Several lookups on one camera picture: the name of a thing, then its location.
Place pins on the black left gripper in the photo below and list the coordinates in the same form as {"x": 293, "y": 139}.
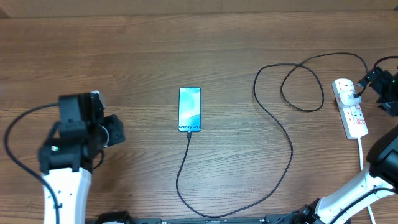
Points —
{"x": 117, "y": 134}

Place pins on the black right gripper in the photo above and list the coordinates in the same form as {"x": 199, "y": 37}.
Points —
{"x": 379, "y": 85}

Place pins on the Galaxy S24+ smartphone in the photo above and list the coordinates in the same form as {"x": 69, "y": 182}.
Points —
{"x": 189, "y": 109}

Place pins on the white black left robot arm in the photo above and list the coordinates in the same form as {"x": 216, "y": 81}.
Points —
{"x": 66, "y": 161}

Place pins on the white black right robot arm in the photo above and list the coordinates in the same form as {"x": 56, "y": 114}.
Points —
{"x": 378, "y": 169}

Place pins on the white power strip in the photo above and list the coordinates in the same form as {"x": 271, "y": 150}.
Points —
{"x": 349, "y": 107}

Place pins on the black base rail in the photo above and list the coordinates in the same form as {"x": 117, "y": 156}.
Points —
{"x": 124, "y": 217}

